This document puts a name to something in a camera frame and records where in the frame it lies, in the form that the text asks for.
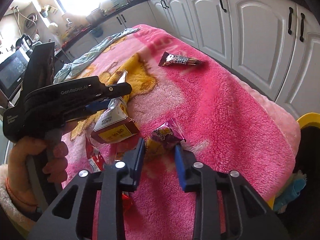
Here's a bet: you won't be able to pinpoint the purple snack wrapper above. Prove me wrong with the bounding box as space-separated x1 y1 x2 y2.
145 118 186 162

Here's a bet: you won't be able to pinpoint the turquoise knitted cloth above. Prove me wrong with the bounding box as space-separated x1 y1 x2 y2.
273 170 307 213

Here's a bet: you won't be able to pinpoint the pink cartoon fleece blanket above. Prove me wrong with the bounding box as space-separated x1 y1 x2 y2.
76 24 300 239

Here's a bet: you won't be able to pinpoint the black electric kettle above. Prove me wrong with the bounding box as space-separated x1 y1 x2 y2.
15 34 33 53

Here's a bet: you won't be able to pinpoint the white lower kitchen cabinets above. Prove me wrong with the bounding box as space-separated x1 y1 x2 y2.
101 0 319 118

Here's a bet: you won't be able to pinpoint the red white carton box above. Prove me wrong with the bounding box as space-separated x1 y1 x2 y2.
90 69 141 145

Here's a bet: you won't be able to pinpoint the red snack wrapper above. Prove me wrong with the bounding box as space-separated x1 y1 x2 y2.
85 136 133 212

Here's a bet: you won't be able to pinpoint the microwave oven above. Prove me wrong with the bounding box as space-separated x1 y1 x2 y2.
0 48 29 98

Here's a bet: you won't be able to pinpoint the left hand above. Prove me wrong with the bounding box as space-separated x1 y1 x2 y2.
5 121 78 213

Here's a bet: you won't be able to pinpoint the brown energy bar wrapper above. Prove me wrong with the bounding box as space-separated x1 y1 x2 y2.
158 51 202 67

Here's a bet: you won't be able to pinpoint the light green cloth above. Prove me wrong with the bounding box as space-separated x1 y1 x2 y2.
53 28 139 84

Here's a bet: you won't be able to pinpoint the yellow black trash bin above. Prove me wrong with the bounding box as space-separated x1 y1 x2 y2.
267 113 319 210

